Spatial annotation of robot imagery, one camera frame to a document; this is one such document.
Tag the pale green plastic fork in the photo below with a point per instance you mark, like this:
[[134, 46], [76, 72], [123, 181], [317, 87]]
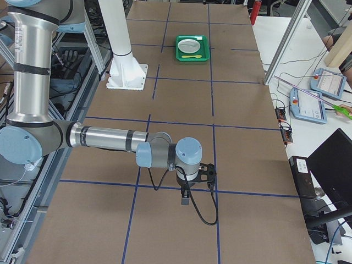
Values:
[[188, 44]]

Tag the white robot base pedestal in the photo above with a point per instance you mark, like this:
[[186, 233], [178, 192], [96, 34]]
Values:
[[125, 73]]

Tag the black monitor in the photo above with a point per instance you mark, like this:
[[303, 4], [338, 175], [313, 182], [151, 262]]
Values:
[[330, 164]]

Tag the teach pendant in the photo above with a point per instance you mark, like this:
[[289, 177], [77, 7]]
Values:
[[328, 83], [305, 107]]

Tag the aluminium frame post right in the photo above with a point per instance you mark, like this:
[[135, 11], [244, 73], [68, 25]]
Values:
[[292, 27]]

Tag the orange black connector block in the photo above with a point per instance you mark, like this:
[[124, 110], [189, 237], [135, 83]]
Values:
[[280, 114], [286, 132]]

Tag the green plastic tray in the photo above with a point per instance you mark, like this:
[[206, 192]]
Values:
[[204, 48]]

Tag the far orange black connector block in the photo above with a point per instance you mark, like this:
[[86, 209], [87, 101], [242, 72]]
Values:
[[280, 114]]

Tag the far teach pendant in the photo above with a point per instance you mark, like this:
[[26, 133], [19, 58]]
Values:
[[328, 83]]

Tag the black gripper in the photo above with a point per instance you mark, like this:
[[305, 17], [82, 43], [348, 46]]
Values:
[[183, 183]]

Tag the near teach pendant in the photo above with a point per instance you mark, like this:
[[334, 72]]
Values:
[[305, 107]]

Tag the wooden beam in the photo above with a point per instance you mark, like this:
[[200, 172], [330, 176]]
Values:
[[338, 50]]

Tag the near orange black connector block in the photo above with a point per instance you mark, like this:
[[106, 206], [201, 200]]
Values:
[[286, 132]]

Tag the black desktop computer box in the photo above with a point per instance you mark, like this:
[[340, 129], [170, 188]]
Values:
[[303, 179]]

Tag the yellow plastic spoon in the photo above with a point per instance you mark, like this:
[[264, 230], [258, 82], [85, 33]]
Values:
[[198, 56]]

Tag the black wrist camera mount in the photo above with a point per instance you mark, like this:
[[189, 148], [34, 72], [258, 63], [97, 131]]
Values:
[[207, 173]]

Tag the red cylinder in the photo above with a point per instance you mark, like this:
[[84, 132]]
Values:
[[255, 11]]

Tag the white round plate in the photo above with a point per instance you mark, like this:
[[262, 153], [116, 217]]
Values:
[[188, 49]]

